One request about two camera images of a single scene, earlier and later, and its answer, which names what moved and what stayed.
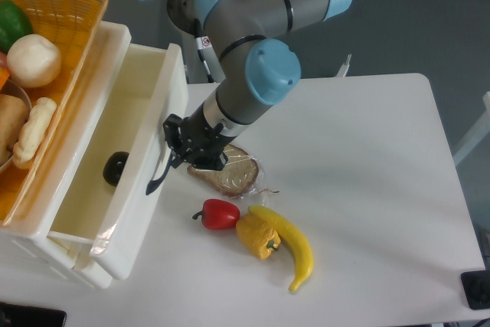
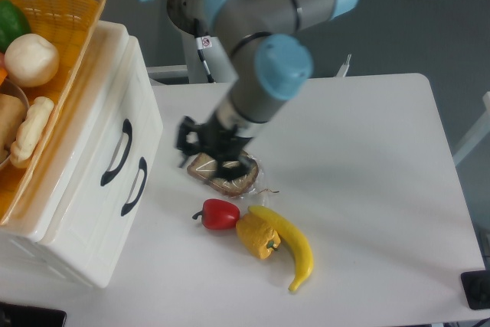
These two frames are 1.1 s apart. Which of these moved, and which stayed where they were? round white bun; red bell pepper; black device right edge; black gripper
Moved: black gripper
Stayed: round white bun; red bell pepper; black device right edge
